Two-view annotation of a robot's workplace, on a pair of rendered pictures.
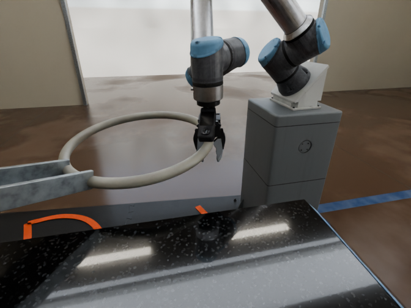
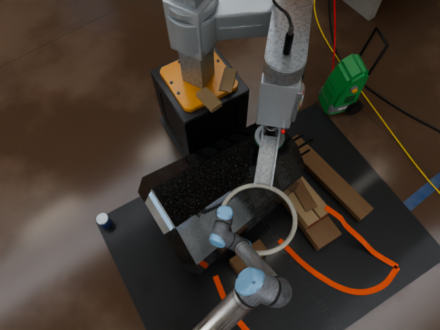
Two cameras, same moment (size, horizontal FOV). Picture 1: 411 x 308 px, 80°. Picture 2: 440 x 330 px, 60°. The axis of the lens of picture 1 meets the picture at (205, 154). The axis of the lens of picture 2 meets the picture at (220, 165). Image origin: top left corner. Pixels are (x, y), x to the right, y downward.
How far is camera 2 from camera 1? 2.43 m
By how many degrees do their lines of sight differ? 89
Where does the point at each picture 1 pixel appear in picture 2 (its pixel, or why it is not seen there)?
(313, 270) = (172, 193)
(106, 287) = (224, 167)
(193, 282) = (203, 177)
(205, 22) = (245, 252)
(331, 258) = (167, 199)
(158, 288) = (211, 172)
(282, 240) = (182, 200)
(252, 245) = (191, 194)
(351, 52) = not seen: outside the picture
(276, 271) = (183, 188)
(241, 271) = (192, 184)
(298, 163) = not seen: outside the picture
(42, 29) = not seen: outside the picture
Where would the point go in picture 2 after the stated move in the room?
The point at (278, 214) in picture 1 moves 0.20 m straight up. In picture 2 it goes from (184, 213) to (181, 202)
